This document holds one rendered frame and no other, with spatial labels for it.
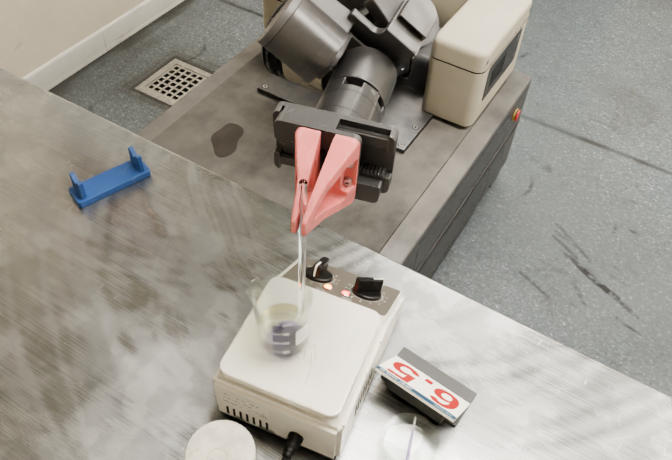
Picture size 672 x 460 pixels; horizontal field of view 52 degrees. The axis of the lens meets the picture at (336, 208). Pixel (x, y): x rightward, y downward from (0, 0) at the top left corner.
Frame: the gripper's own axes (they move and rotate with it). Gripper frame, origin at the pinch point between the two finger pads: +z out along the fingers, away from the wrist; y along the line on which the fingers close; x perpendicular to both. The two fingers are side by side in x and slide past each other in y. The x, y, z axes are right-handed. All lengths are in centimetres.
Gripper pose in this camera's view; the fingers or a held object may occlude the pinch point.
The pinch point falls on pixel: (301, 220)
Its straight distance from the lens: 51.3
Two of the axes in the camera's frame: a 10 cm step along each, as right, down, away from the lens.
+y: 9.6, 2.4, -1.6
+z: -2.8, 7.0, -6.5
